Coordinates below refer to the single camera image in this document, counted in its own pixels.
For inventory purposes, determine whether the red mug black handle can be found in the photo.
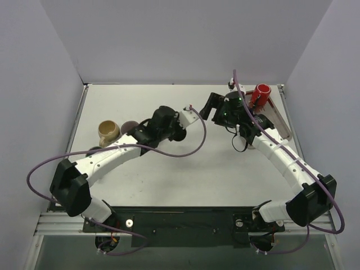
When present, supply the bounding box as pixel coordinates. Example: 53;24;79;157
250;83;272;107

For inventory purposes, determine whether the purple ceramic mug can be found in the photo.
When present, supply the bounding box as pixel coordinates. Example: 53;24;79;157
120;120;138;135

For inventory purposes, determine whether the tan yellow ceramic mug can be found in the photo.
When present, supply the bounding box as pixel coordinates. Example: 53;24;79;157
98;120;120;147

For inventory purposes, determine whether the teal speckled ceramic mug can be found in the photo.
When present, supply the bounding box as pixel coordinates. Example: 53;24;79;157
87;146;102;155

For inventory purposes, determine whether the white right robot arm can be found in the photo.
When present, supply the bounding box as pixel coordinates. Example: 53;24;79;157
200;92;337;230

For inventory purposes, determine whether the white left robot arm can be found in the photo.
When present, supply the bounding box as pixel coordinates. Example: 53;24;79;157
49;106;186;232

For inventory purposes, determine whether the silver metal tray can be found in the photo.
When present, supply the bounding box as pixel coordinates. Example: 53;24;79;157
253;97;293;141

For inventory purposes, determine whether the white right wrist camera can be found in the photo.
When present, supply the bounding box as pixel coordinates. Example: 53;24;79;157
228;78;246;94

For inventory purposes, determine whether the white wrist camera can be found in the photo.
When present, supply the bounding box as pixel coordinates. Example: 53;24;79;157
228;78;246;94
178;105;199;129

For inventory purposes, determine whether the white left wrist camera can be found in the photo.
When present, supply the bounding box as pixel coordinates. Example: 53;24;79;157
178;105;199;129

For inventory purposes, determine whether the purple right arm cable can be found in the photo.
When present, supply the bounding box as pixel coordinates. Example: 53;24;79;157
232;69;345;256

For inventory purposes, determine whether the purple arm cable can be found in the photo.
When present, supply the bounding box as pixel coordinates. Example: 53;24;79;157
232;69;345;256
26;108;208;256

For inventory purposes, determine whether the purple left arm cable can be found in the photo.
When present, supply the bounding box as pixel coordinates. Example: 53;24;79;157
26;108;208;256

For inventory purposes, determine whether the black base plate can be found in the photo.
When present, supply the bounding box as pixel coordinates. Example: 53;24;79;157
82;206;285;250

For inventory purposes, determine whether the aluminium frame rail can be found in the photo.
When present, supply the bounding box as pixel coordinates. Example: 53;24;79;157
33;209;338;236

